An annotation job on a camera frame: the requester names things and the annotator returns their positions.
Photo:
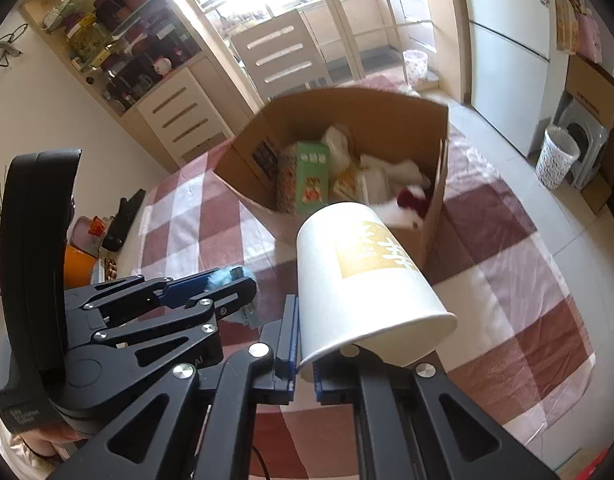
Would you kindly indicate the yellow hanging bag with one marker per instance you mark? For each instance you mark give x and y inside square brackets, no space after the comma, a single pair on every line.
[567,15]

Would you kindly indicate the grey floor mat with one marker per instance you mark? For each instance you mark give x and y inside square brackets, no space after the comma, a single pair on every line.
[382,57]

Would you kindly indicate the white and red mug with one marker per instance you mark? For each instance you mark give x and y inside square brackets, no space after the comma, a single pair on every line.
[163,66]

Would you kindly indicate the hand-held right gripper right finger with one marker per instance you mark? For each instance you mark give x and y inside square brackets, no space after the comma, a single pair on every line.
[337,385]

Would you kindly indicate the large cardboard box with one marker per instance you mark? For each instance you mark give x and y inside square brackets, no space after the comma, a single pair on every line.
[387,115]

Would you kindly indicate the white towel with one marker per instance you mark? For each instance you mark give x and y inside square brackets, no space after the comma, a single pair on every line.
[387,172]

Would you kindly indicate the grey plastic stool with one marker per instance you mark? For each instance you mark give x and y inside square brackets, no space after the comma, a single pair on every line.
[587,130]

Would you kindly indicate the shelf of jars and boxes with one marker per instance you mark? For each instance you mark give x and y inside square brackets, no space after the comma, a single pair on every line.
[112,35]

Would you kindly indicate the light blue fluffy toy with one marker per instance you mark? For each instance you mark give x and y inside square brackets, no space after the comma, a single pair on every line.
[232,275]

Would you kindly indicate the flattened cardboard boxes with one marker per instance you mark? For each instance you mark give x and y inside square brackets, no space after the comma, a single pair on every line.
[604,180]

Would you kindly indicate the black plastic object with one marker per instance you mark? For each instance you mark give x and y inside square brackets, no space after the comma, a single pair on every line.
[122,220]

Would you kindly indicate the green card game box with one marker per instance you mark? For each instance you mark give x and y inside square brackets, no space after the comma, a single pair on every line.
[312,170]

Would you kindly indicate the white plastic packet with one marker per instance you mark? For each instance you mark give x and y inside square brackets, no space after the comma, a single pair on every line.
[339,142]

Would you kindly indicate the red and white checked tablecloth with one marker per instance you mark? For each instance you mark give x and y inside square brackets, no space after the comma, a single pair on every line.
[487,280]

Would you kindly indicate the cream drawer cabinet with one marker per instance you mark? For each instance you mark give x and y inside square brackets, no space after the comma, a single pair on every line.
[227,110]

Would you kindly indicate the closed cardboard carton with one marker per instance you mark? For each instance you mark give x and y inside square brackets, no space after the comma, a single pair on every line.
[589,90]

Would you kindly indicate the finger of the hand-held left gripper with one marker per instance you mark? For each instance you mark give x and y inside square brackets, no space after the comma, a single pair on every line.
[187,287]
[227,297]

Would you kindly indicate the white paper cup gold print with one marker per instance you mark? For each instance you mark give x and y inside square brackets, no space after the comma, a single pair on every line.
[367,300]

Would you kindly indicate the cream slatted chair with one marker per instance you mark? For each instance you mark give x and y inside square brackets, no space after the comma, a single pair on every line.
[272,50]

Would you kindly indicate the tray of nuts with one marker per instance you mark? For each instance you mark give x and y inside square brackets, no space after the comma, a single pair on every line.
[108,267]

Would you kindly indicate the orange plastic container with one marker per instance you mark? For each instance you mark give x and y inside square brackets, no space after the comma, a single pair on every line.
[79,267]

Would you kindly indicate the cream kitchen cabinets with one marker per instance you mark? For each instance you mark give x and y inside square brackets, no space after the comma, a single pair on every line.
[367,15]

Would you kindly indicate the white refrigerator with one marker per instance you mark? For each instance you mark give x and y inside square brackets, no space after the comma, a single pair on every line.
[507,75]

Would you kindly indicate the pink hanging bag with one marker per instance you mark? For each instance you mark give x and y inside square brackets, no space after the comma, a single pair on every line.
[589,37]

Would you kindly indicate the person's left forearm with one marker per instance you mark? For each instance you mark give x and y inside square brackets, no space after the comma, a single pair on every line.
[32,445]

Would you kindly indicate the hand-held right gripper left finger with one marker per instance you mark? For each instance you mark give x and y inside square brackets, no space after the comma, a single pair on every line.
[289,350]

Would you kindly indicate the white cat plush toy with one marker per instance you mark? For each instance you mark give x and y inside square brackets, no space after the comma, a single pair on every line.
[412,202]

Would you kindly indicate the white patterned waste basket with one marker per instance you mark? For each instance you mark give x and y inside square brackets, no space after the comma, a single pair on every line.
[416,67]
[554,160]

